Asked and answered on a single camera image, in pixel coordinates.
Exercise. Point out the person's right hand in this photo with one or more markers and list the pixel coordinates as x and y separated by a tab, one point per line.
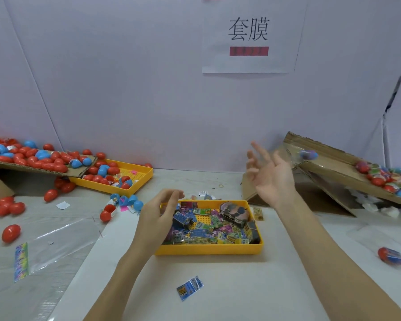
271	177

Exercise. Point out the person's left hand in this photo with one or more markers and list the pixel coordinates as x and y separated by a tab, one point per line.
150	227

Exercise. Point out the yellow label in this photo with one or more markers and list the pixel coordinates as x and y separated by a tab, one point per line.
257	212

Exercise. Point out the single blue plastic egg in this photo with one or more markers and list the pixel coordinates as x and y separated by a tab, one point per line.
309	155

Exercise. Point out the blue packet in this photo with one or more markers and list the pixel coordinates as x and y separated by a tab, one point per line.
189	287

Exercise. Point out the heap of plastic eggs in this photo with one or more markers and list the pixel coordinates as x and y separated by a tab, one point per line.
384	175

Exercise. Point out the pile of plastic eggs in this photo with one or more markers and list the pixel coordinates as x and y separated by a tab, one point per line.
47	157

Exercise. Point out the red plastic egg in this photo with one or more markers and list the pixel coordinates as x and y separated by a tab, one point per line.
391	255

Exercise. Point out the person's right forearm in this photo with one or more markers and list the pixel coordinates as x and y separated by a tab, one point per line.
334	264

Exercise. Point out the person's left forearm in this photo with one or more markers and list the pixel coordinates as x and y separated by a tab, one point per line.
117	290

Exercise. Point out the yellow tray under eggs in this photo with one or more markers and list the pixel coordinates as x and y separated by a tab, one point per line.
140	178

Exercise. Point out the torn flattened cardboard box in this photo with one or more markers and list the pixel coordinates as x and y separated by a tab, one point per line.
327	157

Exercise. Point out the yellow plastic tray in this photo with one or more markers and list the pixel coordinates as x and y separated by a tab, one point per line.
207	249

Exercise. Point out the small white paper scrap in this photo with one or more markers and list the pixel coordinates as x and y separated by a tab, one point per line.
63	205

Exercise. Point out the clear bag with coloured label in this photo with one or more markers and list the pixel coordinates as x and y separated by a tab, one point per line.
53	247

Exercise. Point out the clear plastic sheet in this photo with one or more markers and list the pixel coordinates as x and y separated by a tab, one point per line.
367	237

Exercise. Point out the white crumpled plastic scraps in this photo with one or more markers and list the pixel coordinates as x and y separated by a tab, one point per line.
381	207

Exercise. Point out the white paper sign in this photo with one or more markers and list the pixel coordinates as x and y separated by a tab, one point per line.
254	56

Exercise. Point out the brown cardboard sheet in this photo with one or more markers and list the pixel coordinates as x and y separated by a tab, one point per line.
27	167

